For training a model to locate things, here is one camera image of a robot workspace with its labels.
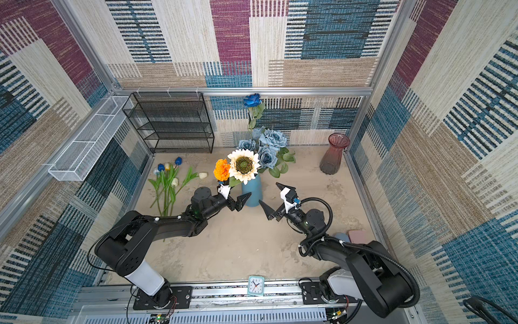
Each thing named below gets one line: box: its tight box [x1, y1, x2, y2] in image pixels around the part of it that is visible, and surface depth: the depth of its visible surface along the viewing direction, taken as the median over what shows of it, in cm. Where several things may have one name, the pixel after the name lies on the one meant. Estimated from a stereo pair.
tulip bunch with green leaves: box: [147, 156, 209, 217], surface depth 105 cm
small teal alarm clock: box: [246, 275, 266, 297], surface depth 76 cm
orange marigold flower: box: [213, 157, 231, 182], surface depth 71 cm
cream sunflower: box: [227, 148, 262, 187], surface depth 61 cm
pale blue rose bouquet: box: [237, 126, 296, 179], surface depth 73 cm
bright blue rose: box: [243, 93, 266, 130], surface depth 79 cm
